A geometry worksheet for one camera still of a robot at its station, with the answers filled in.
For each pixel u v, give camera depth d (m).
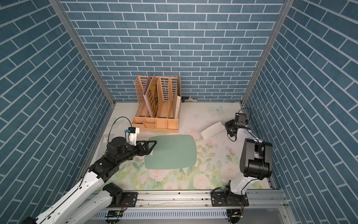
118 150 0.56
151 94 0.91
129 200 0.74
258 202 0.75
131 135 0.67
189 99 1.21
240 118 0.75
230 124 0.88
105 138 0.96
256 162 0.48
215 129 0.94
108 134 0.78
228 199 0.68
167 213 0.71
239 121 0.75
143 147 0.66
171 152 0.92
